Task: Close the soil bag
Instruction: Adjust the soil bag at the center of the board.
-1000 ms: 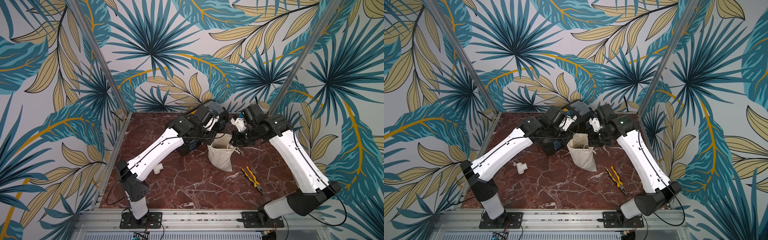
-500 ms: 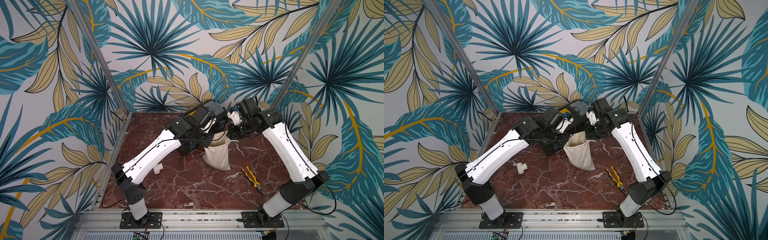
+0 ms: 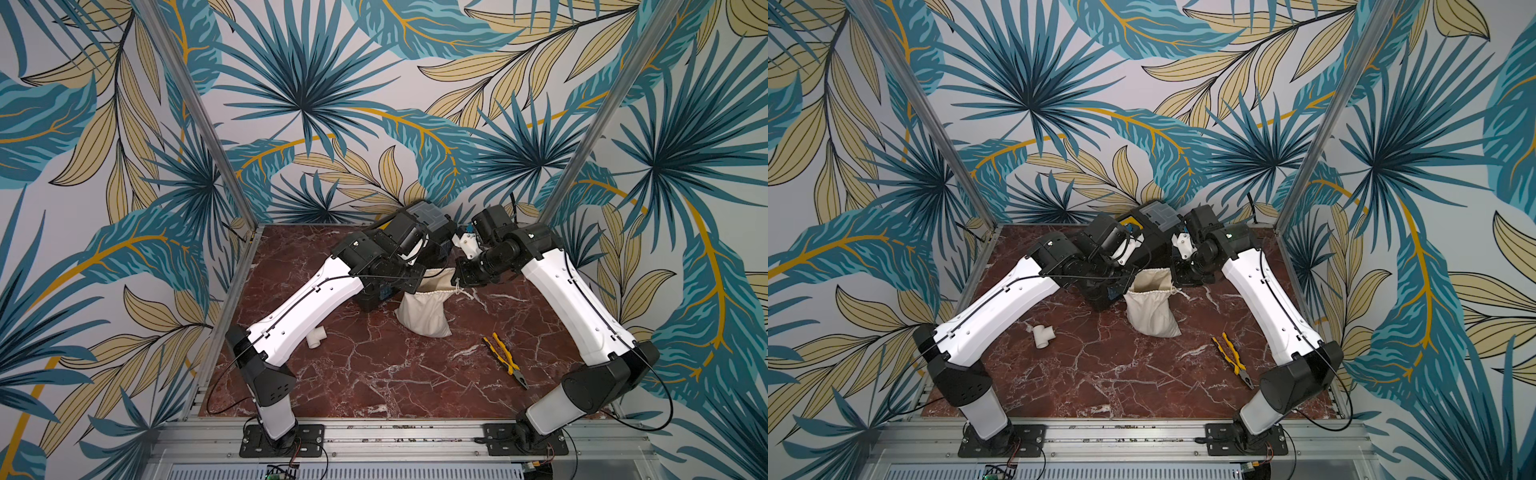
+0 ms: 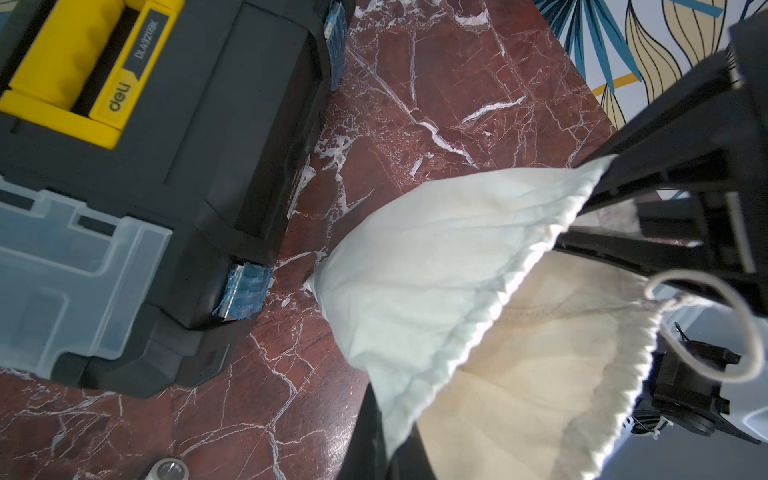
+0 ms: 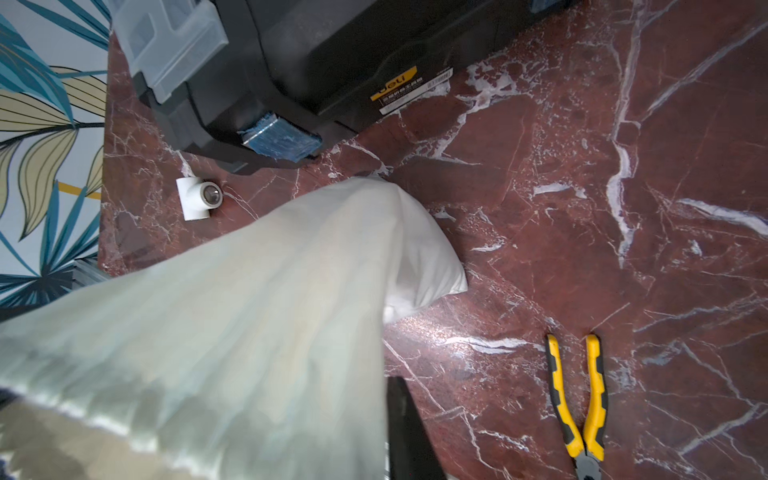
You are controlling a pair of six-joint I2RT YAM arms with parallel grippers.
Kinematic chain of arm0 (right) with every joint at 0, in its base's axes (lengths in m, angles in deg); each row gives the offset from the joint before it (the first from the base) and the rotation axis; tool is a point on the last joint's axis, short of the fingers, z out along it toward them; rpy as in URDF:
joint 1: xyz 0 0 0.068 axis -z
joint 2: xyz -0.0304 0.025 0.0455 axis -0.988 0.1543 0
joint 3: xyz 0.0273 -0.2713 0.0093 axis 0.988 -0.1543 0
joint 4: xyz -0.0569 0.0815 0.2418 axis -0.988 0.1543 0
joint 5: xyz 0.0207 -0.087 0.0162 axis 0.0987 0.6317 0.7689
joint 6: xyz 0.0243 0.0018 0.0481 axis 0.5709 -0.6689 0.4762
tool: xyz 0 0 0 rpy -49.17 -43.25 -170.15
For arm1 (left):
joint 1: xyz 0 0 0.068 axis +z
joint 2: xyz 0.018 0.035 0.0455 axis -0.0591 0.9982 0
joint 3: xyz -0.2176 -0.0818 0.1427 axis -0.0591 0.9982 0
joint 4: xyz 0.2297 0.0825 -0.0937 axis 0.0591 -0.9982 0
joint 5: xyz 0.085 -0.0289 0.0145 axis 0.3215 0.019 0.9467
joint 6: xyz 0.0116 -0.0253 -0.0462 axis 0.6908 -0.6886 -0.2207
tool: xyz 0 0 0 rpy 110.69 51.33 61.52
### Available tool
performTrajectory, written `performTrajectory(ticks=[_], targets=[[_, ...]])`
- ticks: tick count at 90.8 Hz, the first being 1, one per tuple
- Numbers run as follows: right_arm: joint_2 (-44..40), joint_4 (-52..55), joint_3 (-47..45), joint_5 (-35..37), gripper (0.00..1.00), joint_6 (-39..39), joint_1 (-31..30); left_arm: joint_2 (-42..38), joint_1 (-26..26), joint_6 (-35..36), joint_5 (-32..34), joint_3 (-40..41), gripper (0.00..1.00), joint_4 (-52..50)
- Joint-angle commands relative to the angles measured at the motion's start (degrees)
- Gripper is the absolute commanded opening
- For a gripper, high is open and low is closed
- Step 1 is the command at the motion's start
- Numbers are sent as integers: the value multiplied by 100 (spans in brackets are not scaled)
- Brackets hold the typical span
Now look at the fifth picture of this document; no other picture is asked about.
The black plastic toolbox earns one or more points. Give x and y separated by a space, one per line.
272 84

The white PVC pipe tee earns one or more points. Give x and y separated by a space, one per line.
198 197

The cream cloth drawstring bag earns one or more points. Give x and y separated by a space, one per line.
257 355

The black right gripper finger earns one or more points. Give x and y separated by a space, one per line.
410 452

